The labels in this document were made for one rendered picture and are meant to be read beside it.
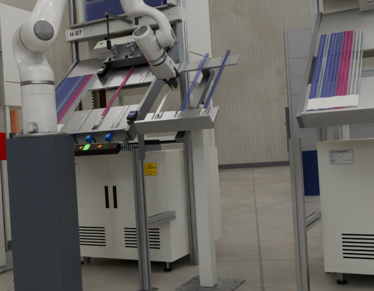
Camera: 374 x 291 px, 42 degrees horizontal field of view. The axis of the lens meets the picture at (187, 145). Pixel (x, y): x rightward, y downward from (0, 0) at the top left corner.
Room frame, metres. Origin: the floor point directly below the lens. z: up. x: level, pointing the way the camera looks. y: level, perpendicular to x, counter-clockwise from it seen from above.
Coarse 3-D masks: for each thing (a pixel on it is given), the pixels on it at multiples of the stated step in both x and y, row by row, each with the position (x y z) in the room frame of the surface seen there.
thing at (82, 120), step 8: (80, 112) 2.44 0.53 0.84; (88, 112) 2.41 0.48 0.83; (96, 112) 2.38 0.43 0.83; (112, 112) 2.33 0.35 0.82; (120, 112) 2.30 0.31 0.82; (128, 112) 2.27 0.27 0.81; (72, 120) 2.41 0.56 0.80; (80, 120) 2.38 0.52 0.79; (88, 120) 2.35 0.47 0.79; (96, 120) 2.32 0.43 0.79; (104, 120) 2.30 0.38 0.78; (112, 120) 2.27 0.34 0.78; (120, 120) 2.24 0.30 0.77; (64, 128) 2.38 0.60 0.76; (72, 128) 2.35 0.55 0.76; (80, 128) 2.32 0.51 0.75; (88, 128) 2.30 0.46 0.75; (96, 128) 2.26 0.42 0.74; (104, 128) 2.24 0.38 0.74; (112, 128) 2.22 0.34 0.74
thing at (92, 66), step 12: (84, 60) 2.90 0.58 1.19; (96, 60) 2.83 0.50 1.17; (72, 72) 2.83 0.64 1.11; (84, 72) 2.77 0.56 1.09; (96, 72) 2.71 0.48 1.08; (120, 72) 2.61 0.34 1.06; (132, 72) 2.55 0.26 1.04; (144, 72) 2.51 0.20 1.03; (96, 84) 2.60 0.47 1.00; (108, 84) 2.55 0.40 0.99; (132, 84) 2.47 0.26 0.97; (144, 84) 2.50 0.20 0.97
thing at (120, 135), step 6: (66, 132) 2.30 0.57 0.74; (72, 132) 2.28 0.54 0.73; (78, 132) 2.26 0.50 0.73; (84, 132) 2.24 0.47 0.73; (90, 132) 2.23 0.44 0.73; (96, 132) 2.21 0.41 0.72; (102, 132) 2.20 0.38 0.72; (108, 132) 2.19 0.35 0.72; (114, 132) 2.17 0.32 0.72; (120, 132) 2.16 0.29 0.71; (78, 138) 2.28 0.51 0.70; (84, 138) 2.27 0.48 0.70; (96, 138) 2.24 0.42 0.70; (102, 138) 2.23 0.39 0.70; (114, 138) 2.20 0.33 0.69; (120, 138) 2.19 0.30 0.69; (126, 138) 2.18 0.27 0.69
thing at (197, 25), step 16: (192, 0) 2.79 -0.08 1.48; (192, 16) 2.78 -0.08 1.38; (208, 16) 2.99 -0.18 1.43; (176, 32) 2.74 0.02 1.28; (192, 32) 2.77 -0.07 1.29; (208, 32) 2.97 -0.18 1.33; (192, 48) 2.76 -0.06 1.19; (208, 48) 2.96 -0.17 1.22; (192, 80) 2.74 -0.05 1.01; (96, 96) 3.03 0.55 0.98; (192, 96) 2.75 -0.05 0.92
